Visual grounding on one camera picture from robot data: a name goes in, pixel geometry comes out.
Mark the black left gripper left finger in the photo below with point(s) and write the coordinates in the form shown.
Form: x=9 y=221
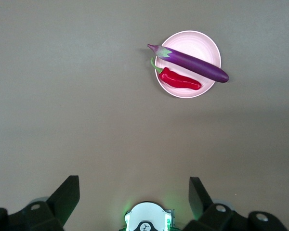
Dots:
x=38 y=216

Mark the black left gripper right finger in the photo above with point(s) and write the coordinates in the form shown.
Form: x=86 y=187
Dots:
x=219 y=216

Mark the red chili pepper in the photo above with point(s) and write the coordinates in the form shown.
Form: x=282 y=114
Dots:
x=178 y=80

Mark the purple eggplant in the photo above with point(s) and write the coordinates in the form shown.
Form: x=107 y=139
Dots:
x=195 y=63

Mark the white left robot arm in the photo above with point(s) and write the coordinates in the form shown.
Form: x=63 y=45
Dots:
x=147 y=216

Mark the brown table cloth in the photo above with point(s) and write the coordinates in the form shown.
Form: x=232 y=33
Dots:
x=62 y=96

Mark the pink round plate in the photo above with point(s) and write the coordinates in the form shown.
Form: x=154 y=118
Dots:
x=195 y=45

